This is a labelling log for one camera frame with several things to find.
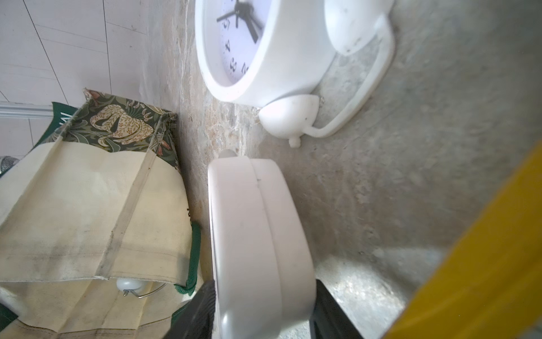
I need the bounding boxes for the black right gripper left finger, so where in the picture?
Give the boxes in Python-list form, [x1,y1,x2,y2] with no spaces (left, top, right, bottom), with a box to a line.
[164,280,216,339]

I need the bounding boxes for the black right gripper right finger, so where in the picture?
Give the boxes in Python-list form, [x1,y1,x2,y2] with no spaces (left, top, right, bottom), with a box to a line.
[309,280,364,339]

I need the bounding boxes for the white rounded square alarm clock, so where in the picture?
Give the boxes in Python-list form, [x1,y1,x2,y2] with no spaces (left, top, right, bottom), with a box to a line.
[207,150,316,338]

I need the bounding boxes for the canvas tote bag green handles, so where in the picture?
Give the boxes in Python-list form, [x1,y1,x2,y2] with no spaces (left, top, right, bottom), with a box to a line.
[1,90,201,338]

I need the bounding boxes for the yellow square alarm clock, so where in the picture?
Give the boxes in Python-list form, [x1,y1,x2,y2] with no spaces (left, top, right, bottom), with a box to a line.
[386,147,541,338]

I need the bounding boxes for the white plastic alarm clock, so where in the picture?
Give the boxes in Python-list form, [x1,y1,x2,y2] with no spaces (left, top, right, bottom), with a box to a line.
[195,1,395,148]

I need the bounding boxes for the white alarm clock metal handle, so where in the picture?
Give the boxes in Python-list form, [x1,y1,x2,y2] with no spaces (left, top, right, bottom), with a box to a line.
[116,278,166,299]

